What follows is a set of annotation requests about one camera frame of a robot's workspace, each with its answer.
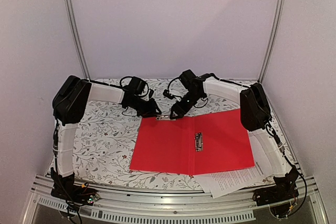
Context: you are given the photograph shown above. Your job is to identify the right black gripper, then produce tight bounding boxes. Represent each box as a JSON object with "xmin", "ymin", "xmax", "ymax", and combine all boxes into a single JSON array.
[{"xmin": 169, "ymin": 91, "xmax": 202, "ymax": 120}]

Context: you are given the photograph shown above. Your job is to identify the aluminium front rail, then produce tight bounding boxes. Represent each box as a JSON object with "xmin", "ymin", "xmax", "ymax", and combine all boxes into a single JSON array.
[{"xmin": 22, "ymin": 175, "xmax": 329, "ymax": 223}]

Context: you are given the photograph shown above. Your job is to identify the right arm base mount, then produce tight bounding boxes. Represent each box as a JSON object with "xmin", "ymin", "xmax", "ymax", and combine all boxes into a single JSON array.
[{"xmin": 252, "ymin": 168, "xmax": 299, "ymax": 219}]

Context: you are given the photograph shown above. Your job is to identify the aluminium frame post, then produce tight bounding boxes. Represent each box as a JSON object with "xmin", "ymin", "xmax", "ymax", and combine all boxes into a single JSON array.
[
  {"xmin": 258, "ymin": 0, "xmax": 285, "ymax": 83},
  {"xmin": 64, "ymin": 0, "xmax": 91, "ymax": 79}
]

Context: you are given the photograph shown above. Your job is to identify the spine metal folder clip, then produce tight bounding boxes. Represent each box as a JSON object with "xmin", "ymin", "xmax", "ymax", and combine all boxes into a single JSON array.
[{"xmin": 194, "ymin": 132, "xmax": 203, "ymax": 152}]

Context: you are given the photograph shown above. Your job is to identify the printed white paper sheets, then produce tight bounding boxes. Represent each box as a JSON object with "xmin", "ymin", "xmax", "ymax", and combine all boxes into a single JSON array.
[{"xmin": 194, "ymin": 136, "xmax": 273, "ymax": 198}]

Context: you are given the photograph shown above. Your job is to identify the right aluminium frame post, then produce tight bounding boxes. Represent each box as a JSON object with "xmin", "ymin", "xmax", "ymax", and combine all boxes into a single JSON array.
[{"xmin": 258, "ymin": 0, "xmax": 285, "ymax": 83}]

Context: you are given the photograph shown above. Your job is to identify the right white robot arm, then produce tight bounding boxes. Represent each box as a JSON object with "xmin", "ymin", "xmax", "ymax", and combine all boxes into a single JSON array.
[{"xmin": 170, "ymin": 70, "xmax": 299, "ymax": 201}]

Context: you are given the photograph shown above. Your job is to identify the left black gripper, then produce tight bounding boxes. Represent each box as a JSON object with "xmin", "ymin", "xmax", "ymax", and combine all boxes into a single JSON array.
[{"xmin": 128, "ymin": 97, "xmax": 162, "ymax": 118}]

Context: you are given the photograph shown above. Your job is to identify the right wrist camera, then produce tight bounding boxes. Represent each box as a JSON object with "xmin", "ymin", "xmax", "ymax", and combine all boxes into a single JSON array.
[{"xmin": 163, "ymin": 89, "xmax": 175, "ymax": 100}]

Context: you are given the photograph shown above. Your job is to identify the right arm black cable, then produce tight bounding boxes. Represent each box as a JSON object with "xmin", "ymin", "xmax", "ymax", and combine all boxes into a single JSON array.
[{"xmin": 166, "ymin": 72, "xmax": 253, "ymax": 104}]

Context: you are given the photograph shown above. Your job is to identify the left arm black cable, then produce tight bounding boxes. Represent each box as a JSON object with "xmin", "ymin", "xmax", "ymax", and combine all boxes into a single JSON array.
[{"xmin": 119, "ymin": 76, "xmax": 155, "ymax": 99}]

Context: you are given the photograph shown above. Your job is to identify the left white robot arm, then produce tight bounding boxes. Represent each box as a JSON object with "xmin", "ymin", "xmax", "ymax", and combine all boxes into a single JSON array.
[{"xmin": 52, "ymin": 75, "xmax": 162, "ymax": 177}]

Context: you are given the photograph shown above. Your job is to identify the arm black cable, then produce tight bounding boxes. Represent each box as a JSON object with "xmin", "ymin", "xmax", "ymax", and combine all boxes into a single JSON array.
[
  {"xmin": 119, "ymin": 76, "xmax": 155, "ymax": 99},
  {"xmin": 166, "ymin": 72, "xmax": 253, "ymax": 104}
]

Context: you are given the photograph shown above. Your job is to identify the red file folder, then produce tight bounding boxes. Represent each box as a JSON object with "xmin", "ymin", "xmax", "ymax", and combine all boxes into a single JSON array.
[{"xmin": 130, "ymin": 109, "xmax": 255, "ymax": 175}]

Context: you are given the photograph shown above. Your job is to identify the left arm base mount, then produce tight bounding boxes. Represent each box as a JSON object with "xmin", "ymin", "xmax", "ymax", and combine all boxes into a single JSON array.
[{"xmin": 50, "ymin": 168, "xmax": 100, "ymax": 206}]

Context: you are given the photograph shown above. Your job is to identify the left aluminium frame post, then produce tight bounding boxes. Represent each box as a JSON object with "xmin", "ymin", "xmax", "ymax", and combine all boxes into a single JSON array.
[{"xmin": 64, "ymin": 0, "xmax": 91, "ymax": 79}]

